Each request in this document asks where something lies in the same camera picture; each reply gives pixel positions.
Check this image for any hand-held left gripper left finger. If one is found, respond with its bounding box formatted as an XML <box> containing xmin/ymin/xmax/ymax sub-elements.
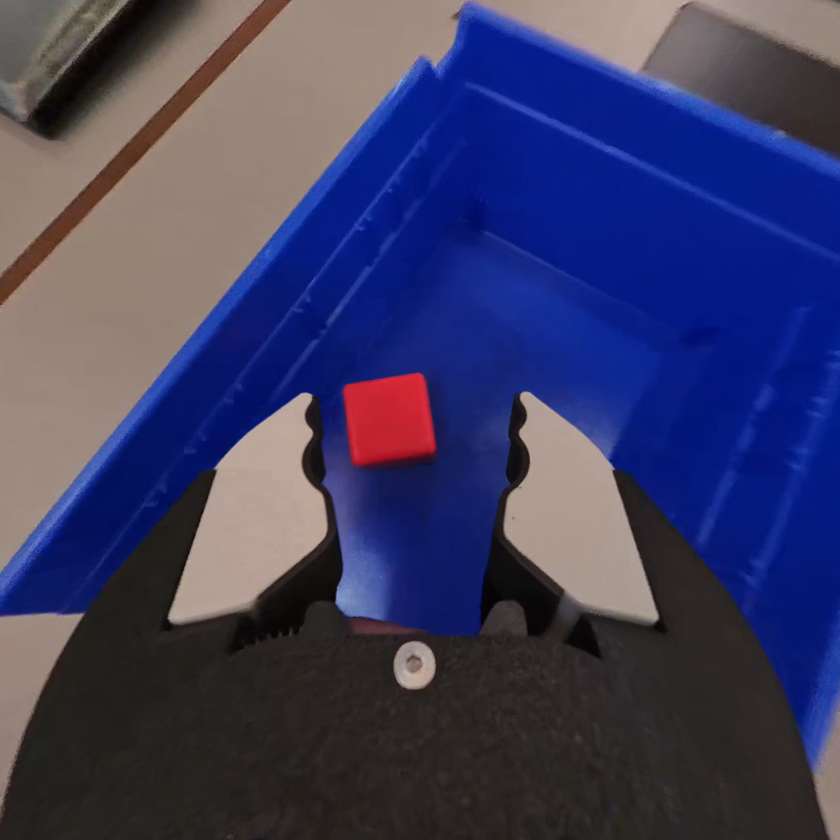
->
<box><xmin>164</xmin><ymin>392</ymin><xmax>343</xmax><ymax>637</ymax></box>

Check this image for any adjacent grey desk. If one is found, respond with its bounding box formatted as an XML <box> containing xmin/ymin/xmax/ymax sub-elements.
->
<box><xmin>0</xmin><ymin>0</ymin><xmax>294</xmax><ymax>304</ymax></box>

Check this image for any blue plastic bin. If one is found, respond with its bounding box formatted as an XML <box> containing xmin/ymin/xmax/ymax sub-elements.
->
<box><xmin>0</xmin><ymin>0</ymin><xmax>840</xmax><ymax>777</ymax></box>

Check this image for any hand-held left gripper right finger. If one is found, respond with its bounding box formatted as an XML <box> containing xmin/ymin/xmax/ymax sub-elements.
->
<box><xmin>482</xmin><ymin>391</ymin><xmax>661</xmax><ymax>641</ymax></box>

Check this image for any red cube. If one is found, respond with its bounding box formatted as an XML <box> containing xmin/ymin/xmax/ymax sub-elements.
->
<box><xmin>342</xmin><ymin>372</ymin><xmax>438</xmax><ymax>469</ymax></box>

